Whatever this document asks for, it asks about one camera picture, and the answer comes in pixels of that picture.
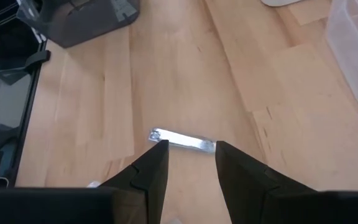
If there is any white bin with handle hole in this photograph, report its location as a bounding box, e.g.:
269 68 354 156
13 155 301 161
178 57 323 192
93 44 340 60
260 0 304 7

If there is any grey plastic tray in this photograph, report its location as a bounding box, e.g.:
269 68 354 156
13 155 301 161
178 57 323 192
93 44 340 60
16 0 141 49

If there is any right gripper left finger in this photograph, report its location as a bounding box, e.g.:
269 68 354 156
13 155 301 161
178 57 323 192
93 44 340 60
99 139 170 224

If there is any clear plastic container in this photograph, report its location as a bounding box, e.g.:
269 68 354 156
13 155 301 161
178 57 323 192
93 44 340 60
324 0 358 115

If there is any black aluminium rig frame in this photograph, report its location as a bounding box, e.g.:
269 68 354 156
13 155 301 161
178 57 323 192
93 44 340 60
7 40 52 189

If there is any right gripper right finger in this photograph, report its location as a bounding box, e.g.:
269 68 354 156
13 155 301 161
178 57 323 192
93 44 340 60
215 140 319 224

